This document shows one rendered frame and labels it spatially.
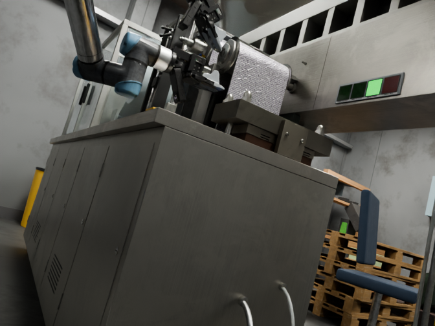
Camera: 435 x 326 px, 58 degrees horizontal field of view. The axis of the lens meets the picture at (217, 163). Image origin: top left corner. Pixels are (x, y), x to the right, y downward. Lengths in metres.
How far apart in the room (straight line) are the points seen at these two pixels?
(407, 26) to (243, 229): 0.79
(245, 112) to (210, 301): 0.55
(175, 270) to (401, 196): 6.56
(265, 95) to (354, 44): 0.35
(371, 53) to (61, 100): 4.11
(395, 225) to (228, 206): 6.38
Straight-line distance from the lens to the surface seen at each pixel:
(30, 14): 5.13
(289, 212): 1.22
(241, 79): 1.44
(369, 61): 1.41
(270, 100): 1.50
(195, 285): 1.10
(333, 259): 4.01
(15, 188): 4.95
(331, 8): 1.72
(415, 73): 1.27
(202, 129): 1.05
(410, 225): 7.27
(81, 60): 1.27
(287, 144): 1.25
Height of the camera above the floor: 0.68
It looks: 7 degrees up
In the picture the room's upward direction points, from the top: 15 degrees clockwise
